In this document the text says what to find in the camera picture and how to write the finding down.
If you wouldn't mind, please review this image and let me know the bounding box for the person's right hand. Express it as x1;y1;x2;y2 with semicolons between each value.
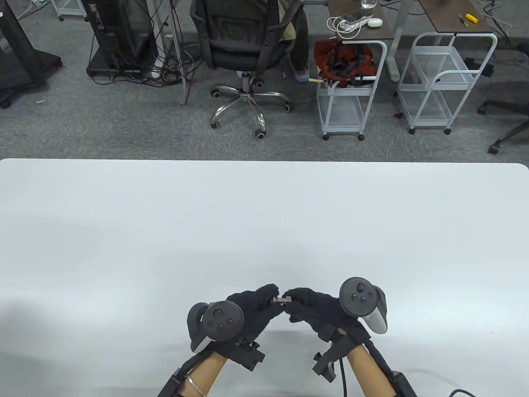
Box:
282;288;372;344

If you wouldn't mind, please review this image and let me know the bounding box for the person's left hand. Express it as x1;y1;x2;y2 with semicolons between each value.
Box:
226;284;286;346

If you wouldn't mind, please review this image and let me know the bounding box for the person's right forearm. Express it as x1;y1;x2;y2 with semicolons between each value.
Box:
345;343;393;397

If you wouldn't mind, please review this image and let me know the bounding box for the person's left forearm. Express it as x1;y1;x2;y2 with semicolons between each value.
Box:
182;352;230;397

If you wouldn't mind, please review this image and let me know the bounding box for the black forearm sensor box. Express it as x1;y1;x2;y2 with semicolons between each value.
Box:
157;370;182;397
388;370;416;397

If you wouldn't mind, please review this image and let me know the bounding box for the dark grey tracking controller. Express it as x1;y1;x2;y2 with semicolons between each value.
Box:
339;277;389;335
187;301;244;353

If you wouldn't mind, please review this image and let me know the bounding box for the white metal trolley cart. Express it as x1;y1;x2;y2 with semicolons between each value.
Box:
398;32;498;135
316;39;388;141

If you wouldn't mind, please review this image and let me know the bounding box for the red and black bag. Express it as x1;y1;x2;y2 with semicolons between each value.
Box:
314;38;379;88

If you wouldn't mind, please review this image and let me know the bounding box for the black office chair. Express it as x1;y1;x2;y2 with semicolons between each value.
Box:
189;0;306;140

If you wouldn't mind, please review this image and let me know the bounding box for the black chair base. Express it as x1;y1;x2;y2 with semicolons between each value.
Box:
477;99;529;155

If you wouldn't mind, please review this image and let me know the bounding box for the white desk leg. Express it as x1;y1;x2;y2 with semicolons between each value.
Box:
386;0;415;82

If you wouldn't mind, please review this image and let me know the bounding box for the brown top desk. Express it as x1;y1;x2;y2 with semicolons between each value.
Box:
326;0;395;41
419;0;496;33

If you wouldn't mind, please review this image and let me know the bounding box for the white power strip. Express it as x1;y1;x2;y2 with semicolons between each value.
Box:
338;15;374;30

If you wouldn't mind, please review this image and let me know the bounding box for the black power adapter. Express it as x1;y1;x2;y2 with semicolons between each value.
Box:
463;57;494;77

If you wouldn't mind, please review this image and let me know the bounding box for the black computer tower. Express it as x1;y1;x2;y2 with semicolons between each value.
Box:
81;0;160;77

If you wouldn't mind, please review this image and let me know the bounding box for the black rolling stand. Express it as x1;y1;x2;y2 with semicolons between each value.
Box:
0;0;63;109

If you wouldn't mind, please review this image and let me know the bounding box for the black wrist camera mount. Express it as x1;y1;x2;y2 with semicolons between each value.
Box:
234;337;266;371
313;329;370;383

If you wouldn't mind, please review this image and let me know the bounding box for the aluminium frame post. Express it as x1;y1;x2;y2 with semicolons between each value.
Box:
154;0;194;106

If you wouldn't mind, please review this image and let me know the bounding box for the black cable bundle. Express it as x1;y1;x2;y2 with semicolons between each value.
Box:
89;39;203;87

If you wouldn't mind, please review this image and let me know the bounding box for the coiled white cable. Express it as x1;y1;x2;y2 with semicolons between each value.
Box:
327;16;361;41

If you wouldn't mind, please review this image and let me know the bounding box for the grey cable bundle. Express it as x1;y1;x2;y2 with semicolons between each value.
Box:
479;0;515;40

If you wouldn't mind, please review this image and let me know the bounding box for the white wire rack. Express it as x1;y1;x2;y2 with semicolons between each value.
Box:
52;0;88;21

